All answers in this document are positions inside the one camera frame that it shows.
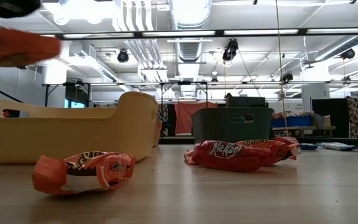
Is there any dark grey plastic basket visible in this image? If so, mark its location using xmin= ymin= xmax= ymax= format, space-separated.
xmin=191 ymin=107 xmax=275 ymax=147

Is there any thin hanging rope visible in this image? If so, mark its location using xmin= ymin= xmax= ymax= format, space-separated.
xmin=274 ymin=0 xmax=289 ymax=138

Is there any black partition panel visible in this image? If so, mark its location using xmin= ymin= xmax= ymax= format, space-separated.
xmin=311 ymin=98 xmax=351 ymax=138

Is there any silver ventilation duct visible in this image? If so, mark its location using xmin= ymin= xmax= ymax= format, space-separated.
xmin=168 ymin=0 xmax=213 ymax=63

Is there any blue storage bin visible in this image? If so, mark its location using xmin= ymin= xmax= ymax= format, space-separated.
xmin=270 ymin=115 xmax=315 ymax=129

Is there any black monitor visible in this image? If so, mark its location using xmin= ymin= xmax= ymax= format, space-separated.
xmin=227 ymin=96 xmax=267 ymax=109

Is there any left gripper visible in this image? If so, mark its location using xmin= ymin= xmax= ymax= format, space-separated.
xmin=0 ymin=0 xmax=42 ymax=74

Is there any red KitKat candy bar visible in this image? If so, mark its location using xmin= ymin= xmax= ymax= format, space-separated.
xmin=184 ymin=139 xmax=273 ymax=173

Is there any orange Reese's candy pack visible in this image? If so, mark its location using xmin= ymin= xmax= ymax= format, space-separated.
xmin=31 ymin=151 xmax=136 ymax=196
xmin=0 ymin=27 xmax=62 ymax=70
xmin=236 ymin=136 xmax=301 ymax=167

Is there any yellow plastic basket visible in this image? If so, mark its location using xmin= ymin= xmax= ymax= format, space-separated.
xmin=0 ymin=91 xmax=160 ymax=165

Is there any black overhead light bar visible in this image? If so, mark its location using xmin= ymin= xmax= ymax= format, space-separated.
xmin=39 ymin=27 xmax=358 ymax=41

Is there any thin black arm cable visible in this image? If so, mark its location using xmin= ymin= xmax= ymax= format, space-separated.
xmin=0 ymin=78 xmax=25 ymax=103

